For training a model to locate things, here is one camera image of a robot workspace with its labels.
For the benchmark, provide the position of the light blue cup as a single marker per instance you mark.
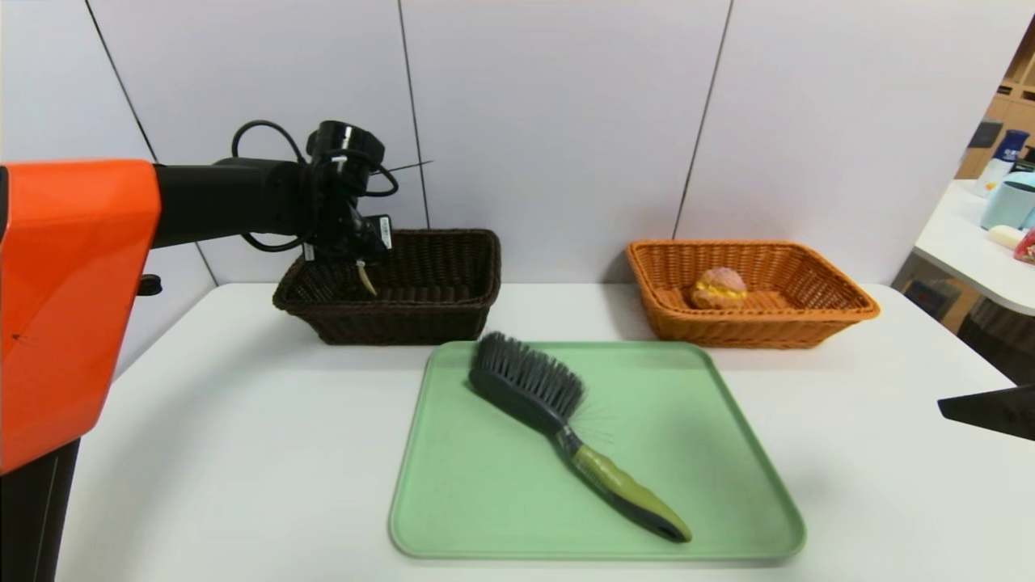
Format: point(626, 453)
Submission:
point(1007, 206)

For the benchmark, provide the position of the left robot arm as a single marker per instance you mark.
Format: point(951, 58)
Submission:
point(73, 291)

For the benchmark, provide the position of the white side table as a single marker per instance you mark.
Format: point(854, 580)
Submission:
point(962, 259)

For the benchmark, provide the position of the blue cap bottle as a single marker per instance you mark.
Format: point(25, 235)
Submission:
point(999, 166)

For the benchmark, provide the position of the orange wicker basket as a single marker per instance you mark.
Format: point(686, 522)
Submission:
point(808, 319)

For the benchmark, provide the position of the round cream puff bread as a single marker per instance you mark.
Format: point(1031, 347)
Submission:
point(718, 289)

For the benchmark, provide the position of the dark brown wicker basket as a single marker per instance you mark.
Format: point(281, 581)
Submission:
point(437, 299)

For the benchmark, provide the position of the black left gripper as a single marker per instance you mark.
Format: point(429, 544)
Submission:
point(373, 236)

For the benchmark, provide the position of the brown cardboard box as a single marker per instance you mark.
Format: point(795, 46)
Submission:
point(930, 295)

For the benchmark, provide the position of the wooden shelf unit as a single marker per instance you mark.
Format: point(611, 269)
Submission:
point(1011, 89)

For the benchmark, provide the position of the light green plastic tray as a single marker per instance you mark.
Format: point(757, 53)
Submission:
point(485, 485)

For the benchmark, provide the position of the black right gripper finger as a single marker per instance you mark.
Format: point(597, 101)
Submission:
point(999, 412)

